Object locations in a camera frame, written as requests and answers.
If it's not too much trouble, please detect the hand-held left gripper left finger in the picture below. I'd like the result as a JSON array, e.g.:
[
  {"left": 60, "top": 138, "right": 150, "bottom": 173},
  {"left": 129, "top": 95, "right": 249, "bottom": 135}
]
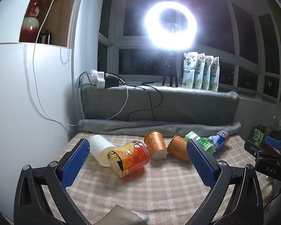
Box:
[{"left": 13, "top": 139, "right": 92, "bottom": 225}]

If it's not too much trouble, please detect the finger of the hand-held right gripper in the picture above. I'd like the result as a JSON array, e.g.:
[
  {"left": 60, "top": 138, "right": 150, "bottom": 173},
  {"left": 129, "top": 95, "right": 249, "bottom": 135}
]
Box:
[
  {"left": 244, "top": 141, "right": 280, "bottom": 161},
  {"left": 265, "top": 135, "right": 281, "bottom": 154}
]

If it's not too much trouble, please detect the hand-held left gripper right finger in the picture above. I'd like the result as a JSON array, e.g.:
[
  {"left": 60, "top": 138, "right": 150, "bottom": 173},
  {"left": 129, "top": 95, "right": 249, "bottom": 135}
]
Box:
[{"left": 186, "top": 139, "right": 265, "bottom": 225}]

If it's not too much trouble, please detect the orange paper cup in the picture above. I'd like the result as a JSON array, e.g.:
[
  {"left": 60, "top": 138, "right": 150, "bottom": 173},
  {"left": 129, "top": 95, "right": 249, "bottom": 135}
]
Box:
[
  {"left": 144, "top": 131, "right": 167, "bottom": 160},
  {"left": 167, "top": 135, "right": 190, "bottom": 162}
]

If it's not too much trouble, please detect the white plastic cup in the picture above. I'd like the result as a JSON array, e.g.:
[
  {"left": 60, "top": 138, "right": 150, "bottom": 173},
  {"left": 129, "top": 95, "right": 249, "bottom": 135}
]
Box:
[{"left": 89, "top": 135, "right": 117, "bottom": 167}]

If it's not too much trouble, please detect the red instant noodle cup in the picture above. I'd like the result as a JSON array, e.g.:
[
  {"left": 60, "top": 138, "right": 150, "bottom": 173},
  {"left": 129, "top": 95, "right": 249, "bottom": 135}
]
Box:
[{"left": 107, "top": 140, "right": 150, "bottom": 178}]

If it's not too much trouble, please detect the green paper bag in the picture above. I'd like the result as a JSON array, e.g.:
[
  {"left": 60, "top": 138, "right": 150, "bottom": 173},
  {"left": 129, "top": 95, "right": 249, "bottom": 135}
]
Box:
[{"left": 249, "top": 125, "right": 267, "bottom": 147}]

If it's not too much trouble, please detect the green bottle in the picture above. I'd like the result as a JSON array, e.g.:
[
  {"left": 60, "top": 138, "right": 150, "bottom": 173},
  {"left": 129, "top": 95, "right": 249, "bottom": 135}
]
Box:
[{"left": 185, "top": 131, "right": 215, "bottom": 154}]

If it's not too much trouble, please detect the beige checkered cloth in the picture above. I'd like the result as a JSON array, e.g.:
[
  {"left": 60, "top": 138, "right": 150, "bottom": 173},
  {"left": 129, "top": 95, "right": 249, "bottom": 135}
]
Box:
[{"left": 39, "top": 131, "right": 270, "bottom": 225}]

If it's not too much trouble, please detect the grey blanket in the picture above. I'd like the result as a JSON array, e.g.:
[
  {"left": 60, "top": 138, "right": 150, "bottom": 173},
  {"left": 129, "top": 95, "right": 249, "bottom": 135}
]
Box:
[{"left": 78, "top": 83, "right": 241, "bottom": 138}]

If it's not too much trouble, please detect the grey cloth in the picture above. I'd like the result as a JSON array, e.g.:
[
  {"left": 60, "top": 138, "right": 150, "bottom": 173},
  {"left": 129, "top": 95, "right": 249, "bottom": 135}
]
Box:
[{"left": 104, "top": 204, "right": 149, "bottom": 225}]

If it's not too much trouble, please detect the white cabinet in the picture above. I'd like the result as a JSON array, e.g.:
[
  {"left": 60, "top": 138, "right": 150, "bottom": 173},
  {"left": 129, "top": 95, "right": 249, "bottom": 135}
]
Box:
[{"left": 0, "top": 0, "right": 87, "bottom": 218}]

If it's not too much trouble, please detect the white green refill pouch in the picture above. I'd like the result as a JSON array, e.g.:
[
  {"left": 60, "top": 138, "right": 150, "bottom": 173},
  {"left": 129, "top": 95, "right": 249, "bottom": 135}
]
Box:
[
  {"left": 201, "top": 55, "right": 214, "bottom": 90},
  {"left": 181, "top": 51, "right": 199, "bottom": 89},
  {"left": 209, "top": 57, "right": 220, "bottom": 92},
  {"left": 192, "top": 54, "right": 206, "bottom": 89}
]

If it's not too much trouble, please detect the white plug adapter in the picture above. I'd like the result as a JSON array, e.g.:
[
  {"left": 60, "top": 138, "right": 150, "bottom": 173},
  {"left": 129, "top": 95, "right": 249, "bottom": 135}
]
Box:
[{"left": 90, "top": 69, "right": 106, "bottom": 89}]

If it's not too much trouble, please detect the white power strip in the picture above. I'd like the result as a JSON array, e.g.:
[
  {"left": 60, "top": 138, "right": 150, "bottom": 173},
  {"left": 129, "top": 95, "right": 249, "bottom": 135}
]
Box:
[{"left": 81, "top": 71, "right": 108, "bottom": 86}]

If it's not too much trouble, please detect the black power adapter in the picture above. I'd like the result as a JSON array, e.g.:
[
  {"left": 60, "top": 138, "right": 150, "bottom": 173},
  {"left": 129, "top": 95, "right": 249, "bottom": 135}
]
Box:
[{"left": 105, "top": 76, "right": 120, "bottom": 88}]

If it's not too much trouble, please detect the black tripod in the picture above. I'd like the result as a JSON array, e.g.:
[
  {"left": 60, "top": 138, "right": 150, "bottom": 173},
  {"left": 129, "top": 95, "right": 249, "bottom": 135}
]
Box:
[{"left": 161, "top": 50, "right": 179, "bottom": 88}]

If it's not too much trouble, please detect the black bottle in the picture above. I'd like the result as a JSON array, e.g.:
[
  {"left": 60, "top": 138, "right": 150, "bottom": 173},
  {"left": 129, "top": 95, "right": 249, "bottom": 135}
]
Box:
[{"left": 39, "top": 29, "right": 52, "bottom": 45}]

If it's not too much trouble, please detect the red white vase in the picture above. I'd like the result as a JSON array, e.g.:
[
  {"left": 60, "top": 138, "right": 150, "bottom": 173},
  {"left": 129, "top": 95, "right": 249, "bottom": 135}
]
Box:
[{"left": 20, "top": 0, "right": 43, "bottom": 44}]

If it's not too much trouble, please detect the short white cable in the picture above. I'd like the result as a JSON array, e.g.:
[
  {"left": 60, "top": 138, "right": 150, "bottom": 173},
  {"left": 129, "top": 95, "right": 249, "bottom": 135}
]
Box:
[{"left": 101, "top": 74, "right": 129, "bottom": 121}]

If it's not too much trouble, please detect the black cable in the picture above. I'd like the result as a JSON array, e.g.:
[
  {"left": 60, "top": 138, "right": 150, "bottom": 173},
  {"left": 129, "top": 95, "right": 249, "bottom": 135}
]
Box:
[{"left": 108, "top": 73, "right": 164, "bottom": 122}]

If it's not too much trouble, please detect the white window frame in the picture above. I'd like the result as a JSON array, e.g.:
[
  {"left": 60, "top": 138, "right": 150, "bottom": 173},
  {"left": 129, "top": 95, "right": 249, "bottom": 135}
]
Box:
[{"left": 98, "top": 0, "right": 281, "bottom": 104}]

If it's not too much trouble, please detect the white bead cord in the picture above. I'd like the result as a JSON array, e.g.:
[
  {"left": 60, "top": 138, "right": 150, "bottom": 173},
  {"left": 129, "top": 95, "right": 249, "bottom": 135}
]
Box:
[{"left": 60, "top": 48, "right": 70, "bottom": 64}]

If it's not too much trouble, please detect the long white cable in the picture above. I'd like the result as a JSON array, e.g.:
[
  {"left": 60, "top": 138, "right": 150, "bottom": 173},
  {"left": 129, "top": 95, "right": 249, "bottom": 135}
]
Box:
[{"left": 32, "top": 0, "right": 79, "bottom": 126}]

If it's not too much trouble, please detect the ring light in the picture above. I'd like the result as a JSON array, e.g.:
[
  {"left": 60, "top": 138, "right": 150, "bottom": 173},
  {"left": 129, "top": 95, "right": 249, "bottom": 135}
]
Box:
[{"left": 144, "top": 2, "right": 197, "bottom": 51}]

